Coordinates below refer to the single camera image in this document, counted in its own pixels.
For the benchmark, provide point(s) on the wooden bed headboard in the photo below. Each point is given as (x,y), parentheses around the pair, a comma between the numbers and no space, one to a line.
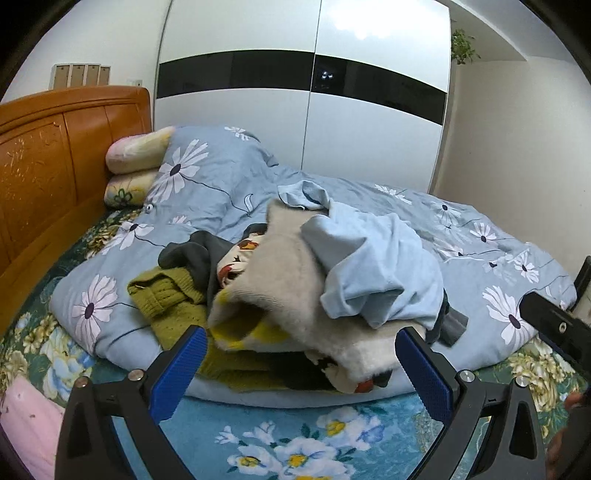
(51,161)

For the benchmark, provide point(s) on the pink cloth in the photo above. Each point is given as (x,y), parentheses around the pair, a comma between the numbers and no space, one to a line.
(27,424)

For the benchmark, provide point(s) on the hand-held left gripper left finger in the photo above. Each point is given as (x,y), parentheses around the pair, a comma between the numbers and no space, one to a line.
(180,374)

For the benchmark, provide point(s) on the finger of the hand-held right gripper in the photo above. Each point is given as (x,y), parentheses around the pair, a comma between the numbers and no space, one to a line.
(583,286)
(556,323)

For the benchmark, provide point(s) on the person's right hand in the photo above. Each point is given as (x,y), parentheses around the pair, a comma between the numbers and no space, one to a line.
(570,434)

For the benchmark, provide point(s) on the green potted plant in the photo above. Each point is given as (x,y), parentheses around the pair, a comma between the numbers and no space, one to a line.
(463,46)

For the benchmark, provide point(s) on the cream fleece cartoon-print garment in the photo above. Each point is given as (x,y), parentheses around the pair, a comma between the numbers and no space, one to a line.
(286,277)

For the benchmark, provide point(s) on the four-panel wall picture frame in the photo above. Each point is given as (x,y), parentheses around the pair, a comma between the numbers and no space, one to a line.
(81,76)

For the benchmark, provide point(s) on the olive green knit sweater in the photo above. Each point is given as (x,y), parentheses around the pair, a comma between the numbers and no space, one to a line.
(171,295)

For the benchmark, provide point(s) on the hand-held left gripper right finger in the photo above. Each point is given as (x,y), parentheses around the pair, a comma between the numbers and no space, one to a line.
(425,374)

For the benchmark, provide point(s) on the white wardrobe with black band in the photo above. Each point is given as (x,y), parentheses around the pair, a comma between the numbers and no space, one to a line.
(231,138)

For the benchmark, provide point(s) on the blue daisy-print quilt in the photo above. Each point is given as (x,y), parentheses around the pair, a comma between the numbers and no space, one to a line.
(212,184)

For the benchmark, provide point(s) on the pastel floral pillow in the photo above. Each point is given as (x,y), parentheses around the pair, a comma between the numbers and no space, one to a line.
(134,150)
(127,189)

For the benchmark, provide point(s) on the light blue garment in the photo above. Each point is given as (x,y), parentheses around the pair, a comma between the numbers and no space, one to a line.
(378,272)

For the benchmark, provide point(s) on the white wall socket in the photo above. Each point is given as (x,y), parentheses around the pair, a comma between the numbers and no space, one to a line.
(134,83)

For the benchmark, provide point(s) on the green floral bedsheet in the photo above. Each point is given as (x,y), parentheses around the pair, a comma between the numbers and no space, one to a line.
(286,434)

